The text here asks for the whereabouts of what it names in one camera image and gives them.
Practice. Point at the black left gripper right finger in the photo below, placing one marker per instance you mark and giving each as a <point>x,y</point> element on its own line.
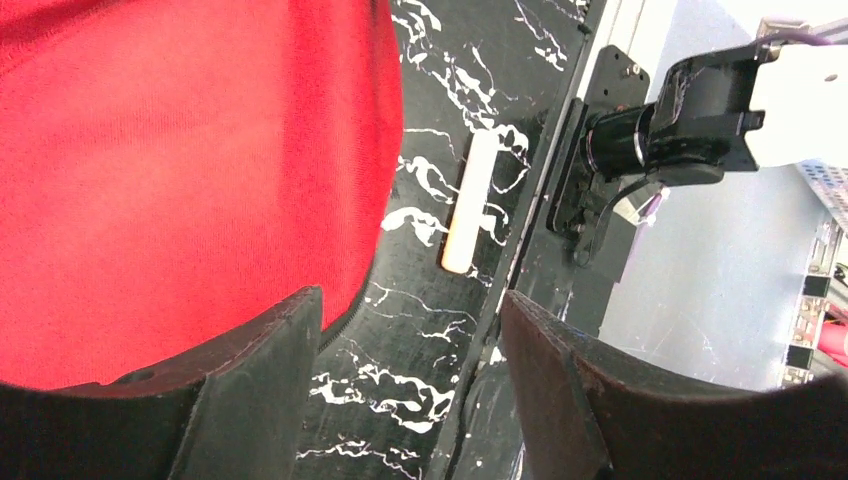
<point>590,411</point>

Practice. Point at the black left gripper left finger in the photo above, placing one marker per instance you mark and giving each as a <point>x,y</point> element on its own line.
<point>230,408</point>

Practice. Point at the red student backpack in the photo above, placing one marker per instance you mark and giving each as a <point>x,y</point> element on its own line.
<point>172,169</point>

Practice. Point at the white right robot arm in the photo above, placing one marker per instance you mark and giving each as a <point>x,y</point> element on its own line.
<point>774,102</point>

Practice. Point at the orange capped grey marker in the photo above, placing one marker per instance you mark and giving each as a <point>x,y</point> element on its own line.
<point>470,202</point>

